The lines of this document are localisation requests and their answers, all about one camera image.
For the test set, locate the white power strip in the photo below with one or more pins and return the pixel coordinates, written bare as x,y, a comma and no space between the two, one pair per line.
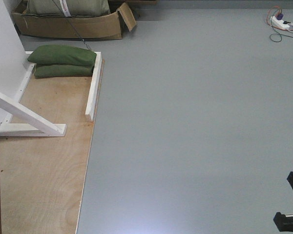
281,24

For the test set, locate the brown cardboard box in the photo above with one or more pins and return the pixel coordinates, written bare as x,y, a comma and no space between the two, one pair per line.
103,27

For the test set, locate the lower green sandbag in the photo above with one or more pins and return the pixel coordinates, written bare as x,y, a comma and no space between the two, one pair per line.
62,70

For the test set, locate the green sandbag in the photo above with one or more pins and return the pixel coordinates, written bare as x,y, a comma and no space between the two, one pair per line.
62,54
62,70

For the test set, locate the plywood base board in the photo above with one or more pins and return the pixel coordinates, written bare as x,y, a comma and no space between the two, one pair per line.
42,178

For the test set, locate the upper green sandbag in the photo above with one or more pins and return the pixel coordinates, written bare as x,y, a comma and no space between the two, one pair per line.
62,54

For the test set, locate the grey-green sack in box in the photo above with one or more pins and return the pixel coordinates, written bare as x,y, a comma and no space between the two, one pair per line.
68,8

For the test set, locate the white edge rail far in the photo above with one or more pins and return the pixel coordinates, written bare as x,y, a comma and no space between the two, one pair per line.
92,96

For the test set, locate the white wooden door frame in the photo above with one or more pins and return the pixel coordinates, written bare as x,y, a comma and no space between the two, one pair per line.
16,120

